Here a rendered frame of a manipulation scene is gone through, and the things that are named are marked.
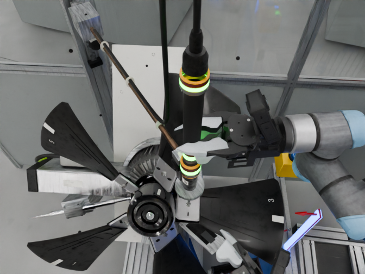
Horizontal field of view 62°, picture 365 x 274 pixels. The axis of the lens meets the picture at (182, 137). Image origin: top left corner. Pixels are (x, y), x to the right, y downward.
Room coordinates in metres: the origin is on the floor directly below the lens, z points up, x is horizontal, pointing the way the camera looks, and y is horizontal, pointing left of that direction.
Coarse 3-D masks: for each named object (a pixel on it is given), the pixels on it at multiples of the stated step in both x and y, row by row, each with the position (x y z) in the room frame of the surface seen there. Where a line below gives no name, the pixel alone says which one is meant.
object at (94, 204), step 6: (114, 198) 0.37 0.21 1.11; (120, 198) 0.37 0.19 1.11; (126, 198) 0.37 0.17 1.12; (84, 204) 0.36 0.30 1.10; (90, 204) 0.36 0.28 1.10; (96, 204) 0.36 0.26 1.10; (102, 204) 0.36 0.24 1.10; (108, 204) 0.36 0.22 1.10; (60, 210) 0.35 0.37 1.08; (84, 210) 0.35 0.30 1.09; (36, 216) 0.34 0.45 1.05; (42, 216) 0.34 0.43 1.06
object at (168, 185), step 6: (162, 162) 0.41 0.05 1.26; (162, 168) 0.40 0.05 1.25; (168, 168) 0.39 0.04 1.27; (156, 174) 0.39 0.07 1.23; (168, 174) 0.38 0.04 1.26; (174, 174) 0.37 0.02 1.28; (162, 180) 0.37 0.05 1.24; (168, 180) 0.36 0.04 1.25; (174, 180) 0.35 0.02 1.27; (168, 186) 0.35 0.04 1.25
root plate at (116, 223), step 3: (123, 216) 0.29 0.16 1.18; (126, 216) 0.29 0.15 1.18; (117, 219) 0.29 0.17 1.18; (120, 219) 0.29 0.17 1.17; (123, 219) 0.29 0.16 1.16; (126, 219) 0.29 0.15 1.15; (111, 222) 0.28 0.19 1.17; (114, 222) 0.28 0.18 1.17; (117, 222) 0.29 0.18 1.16; (123, 222) 0.29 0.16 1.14; (111, 225) 0.28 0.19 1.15; (114, 225) 0.28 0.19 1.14; (117, 225) 0.28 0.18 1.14; (120, 225) 0.29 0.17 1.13; (123, 225) 0.29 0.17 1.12; (129, 225) 0.30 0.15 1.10
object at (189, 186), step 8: (192, 32) 0.32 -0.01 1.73; (200, 32) 0.32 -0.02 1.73; (192, 40) 0.31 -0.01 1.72; (200, 40) 0.31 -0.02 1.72; (192, 48) 0.31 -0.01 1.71; (200, 48) 0.32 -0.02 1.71; (184, 56) 0.32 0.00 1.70; (192, 56) 0.31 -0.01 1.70; (200, 56) 0.31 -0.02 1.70; (208, 56) 0.32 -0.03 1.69; (184, 64) 0.31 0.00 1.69; (192, 64) 0.30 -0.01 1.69; (200, 64) 0.31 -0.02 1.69; (184, 72) 0.31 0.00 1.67; (192, 72) 0.30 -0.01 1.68; (200, 72) 0.31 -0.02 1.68; (184, 184) 0.31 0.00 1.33; (192, 184) 0.31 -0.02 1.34
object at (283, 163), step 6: (282, 156) 0.55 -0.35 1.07; (288, 156) 0.55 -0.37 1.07; (276, 162) 0.56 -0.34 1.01; (282, 162) 0.53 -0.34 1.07; (288, 162) 0.52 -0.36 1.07; (276, 168) 0.54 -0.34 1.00; (282, 168) 0.52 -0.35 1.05; (288, 168) 0.51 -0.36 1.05; (276, 174) 0.52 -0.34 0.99; (282, 174) 0.51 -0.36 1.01; (288, 174) 0.51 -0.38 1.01; (294, 174) 0.51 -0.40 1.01
